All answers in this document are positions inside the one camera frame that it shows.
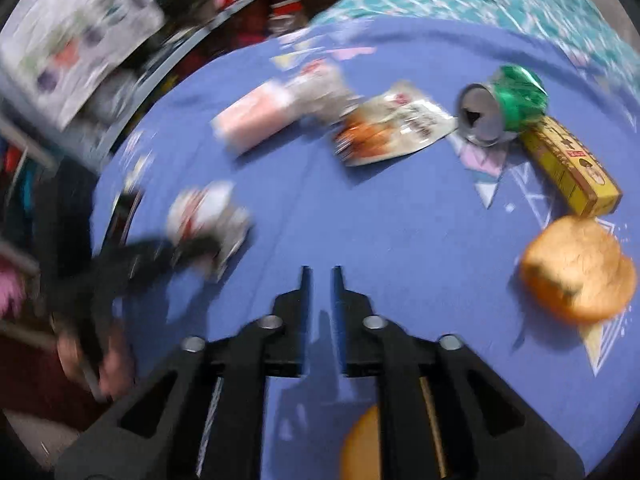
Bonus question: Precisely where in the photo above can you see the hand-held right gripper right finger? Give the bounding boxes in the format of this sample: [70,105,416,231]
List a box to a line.
[332,266,586,480]

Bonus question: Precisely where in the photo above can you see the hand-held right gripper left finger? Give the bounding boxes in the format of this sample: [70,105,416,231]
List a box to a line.
[54,266,313,480]

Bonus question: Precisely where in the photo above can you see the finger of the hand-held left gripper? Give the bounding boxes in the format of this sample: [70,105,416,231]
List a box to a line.
[122,236,223,266]
[125,256,211,293]

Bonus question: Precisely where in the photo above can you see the white wrapper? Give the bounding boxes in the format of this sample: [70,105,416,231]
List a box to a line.
[166,181,253,281]

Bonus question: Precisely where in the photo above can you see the white cactus print bag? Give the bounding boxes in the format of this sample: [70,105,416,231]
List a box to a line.
[0,0,167,132]

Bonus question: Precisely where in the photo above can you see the large orange peel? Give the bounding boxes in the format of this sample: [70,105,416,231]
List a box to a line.
[519,215,637,325]

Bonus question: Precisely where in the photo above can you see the crushed green can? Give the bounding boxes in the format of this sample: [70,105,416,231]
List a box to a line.
[457,64,550,149]

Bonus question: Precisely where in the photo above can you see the person's left hand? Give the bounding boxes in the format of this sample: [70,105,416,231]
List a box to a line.
[56,327,137,403]

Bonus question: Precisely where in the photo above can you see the pink cloth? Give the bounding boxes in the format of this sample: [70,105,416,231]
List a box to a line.
[0,257,26,318]

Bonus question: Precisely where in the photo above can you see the blue printed blanket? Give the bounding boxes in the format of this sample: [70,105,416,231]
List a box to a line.
[90,15,640,480]

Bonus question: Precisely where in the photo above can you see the small orange peel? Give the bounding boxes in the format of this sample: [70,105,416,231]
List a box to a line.
[340,404,382,480]

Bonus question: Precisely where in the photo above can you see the grey shelf rack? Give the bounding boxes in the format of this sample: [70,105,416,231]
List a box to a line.
[90,0,281,161]

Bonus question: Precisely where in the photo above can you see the pink and white plastic packet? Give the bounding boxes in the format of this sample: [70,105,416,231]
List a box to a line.
[210,62,362,155]

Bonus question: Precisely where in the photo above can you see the white and orange snack pouch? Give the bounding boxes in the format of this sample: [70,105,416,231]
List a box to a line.
[334,81,459,167]

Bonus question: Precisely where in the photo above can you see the yellow cardboard box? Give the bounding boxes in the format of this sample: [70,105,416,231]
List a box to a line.
[519,116,623,219]

